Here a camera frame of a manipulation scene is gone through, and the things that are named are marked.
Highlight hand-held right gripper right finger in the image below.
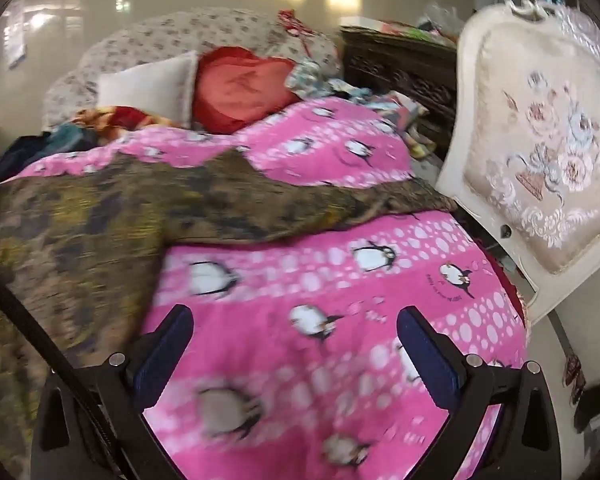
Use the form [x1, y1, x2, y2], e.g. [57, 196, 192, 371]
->
[396, 306, 563, 480]

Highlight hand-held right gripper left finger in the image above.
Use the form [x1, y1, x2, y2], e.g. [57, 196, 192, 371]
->
[30, 304, 196, 480]

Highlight brown floral patterned garment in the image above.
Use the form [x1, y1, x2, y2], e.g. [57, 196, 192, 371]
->
[0, 149, 458, 461]

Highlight dark navy clothes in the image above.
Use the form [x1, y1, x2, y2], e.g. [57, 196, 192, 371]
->
[0, 132, 56, 183]

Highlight pink penguin blanket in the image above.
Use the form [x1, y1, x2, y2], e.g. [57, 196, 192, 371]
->
[0, 97, 528, 480]

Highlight teal cloth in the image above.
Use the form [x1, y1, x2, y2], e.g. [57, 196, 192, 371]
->
[47, 124, 98, 153]

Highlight colourful patterned cloth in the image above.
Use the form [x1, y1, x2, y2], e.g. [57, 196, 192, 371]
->
[365, 90, 438, 161]

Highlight red yellow floral blanket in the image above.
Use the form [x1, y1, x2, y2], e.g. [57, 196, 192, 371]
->
[70, 105, 191, 143]

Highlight white ornate upholstered chair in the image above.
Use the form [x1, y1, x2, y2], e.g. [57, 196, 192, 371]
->
[436, 0, 600, 326]

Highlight white pillow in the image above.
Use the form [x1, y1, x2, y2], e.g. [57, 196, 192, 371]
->
[96, 51, 200, 128]

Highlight red heart cushion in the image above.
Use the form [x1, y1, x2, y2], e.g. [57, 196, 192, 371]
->
[191, 46, 301, 135]

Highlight dark carved wooden cabinet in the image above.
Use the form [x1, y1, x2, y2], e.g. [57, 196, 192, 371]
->
[340, 27, 458, 161]

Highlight light blue floral cloth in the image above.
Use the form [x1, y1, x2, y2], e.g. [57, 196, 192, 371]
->
[286, 57, 341, 98]

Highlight grey floral quilt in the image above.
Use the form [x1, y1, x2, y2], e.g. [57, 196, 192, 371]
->
[42, 7, 343, 131]

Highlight colourful flat box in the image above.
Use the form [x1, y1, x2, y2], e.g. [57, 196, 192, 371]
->
[340, 16, 456, 43]

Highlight black cable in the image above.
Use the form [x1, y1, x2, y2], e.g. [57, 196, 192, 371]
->
[0, 260, 151, 480]

